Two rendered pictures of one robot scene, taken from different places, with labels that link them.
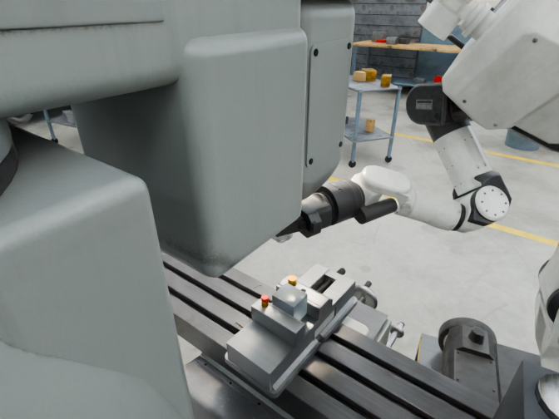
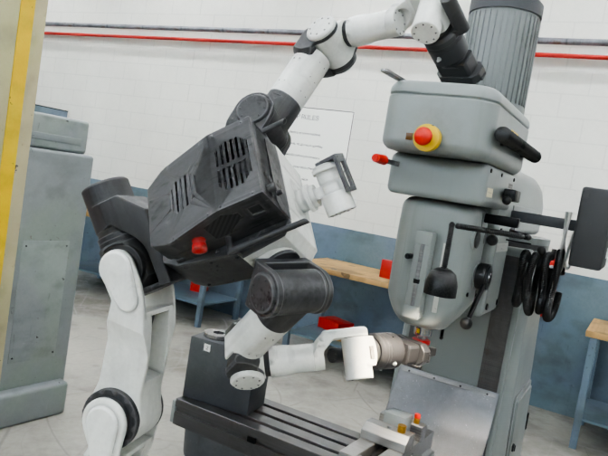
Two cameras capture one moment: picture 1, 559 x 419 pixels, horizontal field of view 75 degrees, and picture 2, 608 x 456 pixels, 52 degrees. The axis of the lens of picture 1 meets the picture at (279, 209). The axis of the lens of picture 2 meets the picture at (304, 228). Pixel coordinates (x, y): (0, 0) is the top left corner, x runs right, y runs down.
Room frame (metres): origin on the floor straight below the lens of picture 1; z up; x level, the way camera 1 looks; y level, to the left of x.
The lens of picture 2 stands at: (2.15, -0.57, 1.63)
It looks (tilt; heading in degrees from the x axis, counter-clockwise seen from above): 4 degrees down; 172
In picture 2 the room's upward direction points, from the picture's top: 9 degrees clockwise
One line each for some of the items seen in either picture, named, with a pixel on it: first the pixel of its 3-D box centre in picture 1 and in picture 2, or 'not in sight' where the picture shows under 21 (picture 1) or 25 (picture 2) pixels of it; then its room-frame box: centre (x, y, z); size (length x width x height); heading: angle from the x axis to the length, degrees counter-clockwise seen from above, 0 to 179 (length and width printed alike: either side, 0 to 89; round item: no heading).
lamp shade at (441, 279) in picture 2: not in sight; (441, 280); (0.83, -0.06, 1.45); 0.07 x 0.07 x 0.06
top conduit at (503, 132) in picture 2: not in sight; (518, 147); (0.68, 0.13, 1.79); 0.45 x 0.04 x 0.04; 144
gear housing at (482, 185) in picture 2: not in sight; (454, 183); (0.58, 0.02, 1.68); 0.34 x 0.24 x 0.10; 144
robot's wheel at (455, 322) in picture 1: (467, 341); not in sight; (0.95, -0.71, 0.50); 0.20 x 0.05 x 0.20; 67
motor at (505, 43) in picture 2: not in sight; (497, 59); (0.42, 0.15, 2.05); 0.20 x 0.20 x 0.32
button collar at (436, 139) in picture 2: not in sight; (427, 137); (0.80, -0.14, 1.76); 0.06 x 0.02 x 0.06; 54
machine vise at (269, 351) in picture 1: (297, 313); (389, 445); (0.63, -0.04, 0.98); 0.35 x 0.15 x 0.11; 141
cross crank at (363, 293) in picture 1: (358, 303); not in sight; (1.02, -0.30, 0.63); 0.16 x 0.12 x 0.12; 144
